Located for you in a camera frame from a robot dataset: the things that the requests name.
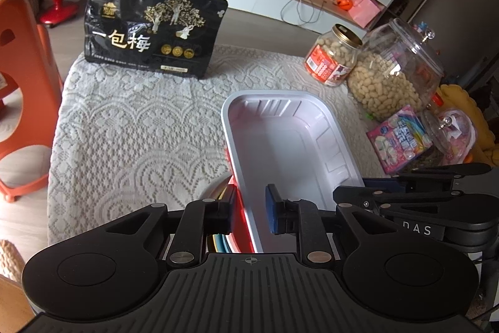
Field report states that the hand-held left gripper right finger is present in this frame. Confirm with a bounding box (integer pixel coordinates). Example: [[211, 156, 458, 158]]
[[265, 184, 391, 264]]

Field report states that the black snack bag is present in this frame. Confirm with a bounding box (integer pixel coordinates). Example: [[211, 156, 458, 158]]
[[84, 0, 229, 80]]

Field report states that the teal rimmed bowl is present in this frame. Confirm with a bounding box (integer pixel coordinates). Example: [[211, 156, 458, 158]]
[[206, 233, 235, 253]]

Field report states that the small clear lidded jar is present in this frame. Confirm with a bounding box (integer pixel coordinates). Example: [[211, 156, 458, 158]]
[[421, 109, 478, 166]]

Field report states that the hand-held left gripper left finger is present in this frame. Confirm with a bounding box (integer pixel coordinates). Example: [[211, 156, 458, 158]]
[[106, 186, 239, 270]]

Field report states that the peanut jar with red label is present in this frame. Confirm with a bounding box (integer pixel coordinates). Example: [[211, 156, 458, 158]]
[[304, 23, 363, 88]]

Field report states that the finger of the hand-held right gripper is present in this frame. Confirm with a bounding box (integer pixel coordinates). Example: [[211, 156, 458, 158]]
[[364, 163, 493, 190], [333, 186, 499, 227]]

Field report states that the white disposable food container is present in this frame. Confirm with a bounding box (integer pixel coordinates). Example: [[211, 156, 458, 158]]
[[221, 91, 365, 253]]

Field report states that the orange plastic chair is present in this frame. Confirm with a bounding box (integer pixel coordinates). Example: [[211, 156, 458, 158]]
[[0, 0, 65, 203]]

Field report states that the pink marshmallow bag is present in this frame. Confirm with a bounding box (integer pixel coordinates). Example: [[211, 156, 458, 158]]
[[366, 105, 433, 174]]

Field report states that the large clear jar of peanuts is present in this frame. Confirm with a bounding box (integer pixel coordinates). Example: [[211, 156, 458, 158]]
[[347, 18, 445, 121]]

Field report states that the beige knitted item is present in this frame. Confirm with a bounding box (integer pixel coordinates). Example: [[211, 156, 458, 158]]
[[0, 239, 21, 284]]

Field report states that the yellow plush toy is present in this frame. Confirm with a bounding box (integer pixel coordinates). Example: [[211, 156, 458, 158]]
[[437, 83, 499, 152]]

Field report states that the pink box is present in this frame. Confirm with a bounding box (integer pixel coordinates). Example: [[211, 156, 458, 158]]
[[349, 0, 385, 27]]

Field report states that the white lace tablecloth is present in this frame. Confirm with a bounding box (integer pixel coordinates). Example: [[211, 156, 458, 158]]
[[47, 42, 390, 252]]

